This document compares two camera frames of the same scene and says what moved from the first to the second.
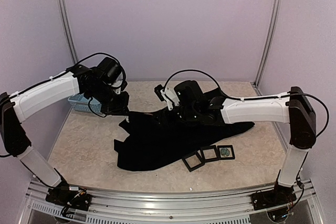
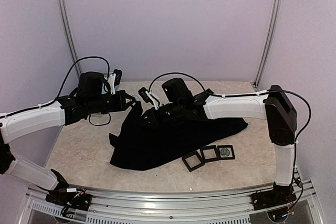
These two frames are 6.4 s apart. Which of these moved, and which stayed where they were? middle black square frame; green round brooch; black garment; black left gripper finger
Moved: black left gripper finger
Stayed: middle black square frame; green round brooch; black garment
